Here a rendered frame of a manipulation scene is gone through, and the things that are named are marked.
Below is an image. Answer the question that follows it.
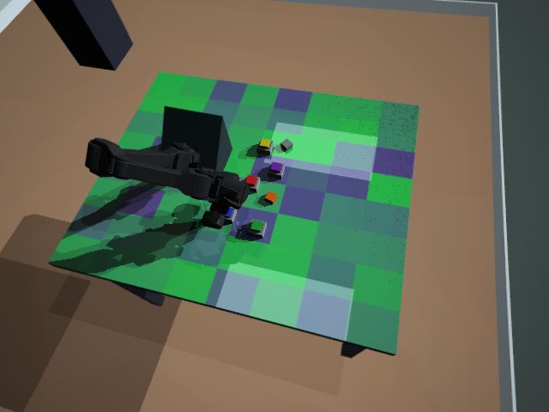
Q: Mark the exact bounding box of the blue button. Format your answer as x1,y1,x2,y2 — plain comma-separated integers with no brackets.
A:
222,206,237,223

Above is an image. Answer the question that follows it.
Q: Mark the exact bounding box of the purple button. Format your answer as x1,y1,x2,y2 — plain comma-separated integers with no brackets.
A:
268,162,285,179

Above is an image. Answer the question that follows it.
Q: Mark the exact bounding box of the orange block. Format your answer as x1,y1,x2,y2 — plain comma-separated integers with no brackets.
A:
265,191,278,204

